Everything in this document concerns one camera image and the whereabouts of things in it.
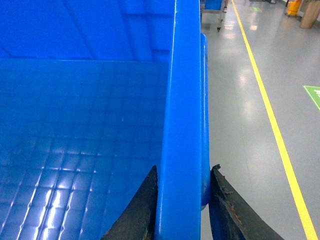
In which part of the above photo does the large blue plastic crate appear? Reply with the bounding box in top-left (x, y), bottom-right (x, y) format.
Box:
top-left (0, 0), bottom-right (209, 240)

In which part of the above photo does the yellow mop bucket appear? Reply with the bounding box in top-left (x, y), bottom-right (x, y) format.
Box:
top-left (285, 0), bottom-right (303, 17)

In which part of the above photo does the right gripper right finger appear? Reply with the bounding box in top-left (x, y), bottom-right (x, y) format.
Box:
top-left (209, 164), bottom-right (283, 240)

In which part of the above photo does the metal cart with blue bin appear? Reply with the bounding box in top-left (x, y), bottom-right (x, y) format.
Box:
top-left (199, 0), bottom-right (226, 32)

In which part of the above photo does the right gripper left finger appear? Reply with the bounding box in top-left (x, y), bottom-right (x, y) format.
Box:
top-left (101, 165), bottom-right (158, 240)

